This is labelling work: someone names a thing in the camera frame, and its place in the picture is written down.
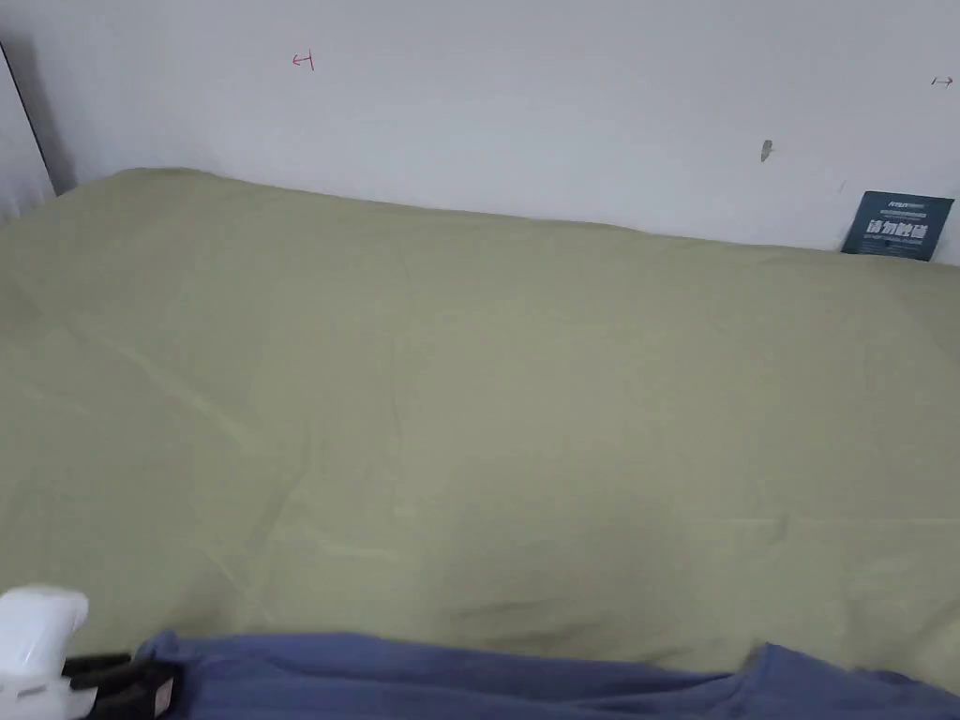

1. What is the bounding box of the dark card with white print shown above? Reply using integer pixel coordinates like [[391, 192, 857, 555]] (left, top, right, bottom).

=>
[[839, 190, 956, 263]]

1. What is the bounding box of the bed with pale green sheet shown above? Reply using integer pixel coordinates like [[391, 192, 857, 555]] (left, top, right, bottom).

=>
[[0, 167, 960, 720]]

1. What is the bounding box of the dark blue shirt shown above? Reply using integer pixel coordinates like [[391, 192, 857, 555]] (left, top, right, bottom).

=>
[[89, 629, 960, 720]]

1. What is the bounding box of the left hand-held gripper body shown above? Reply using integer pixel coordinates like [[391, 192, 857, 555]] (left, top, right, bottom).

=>
[[0, 587, 98, 720]]

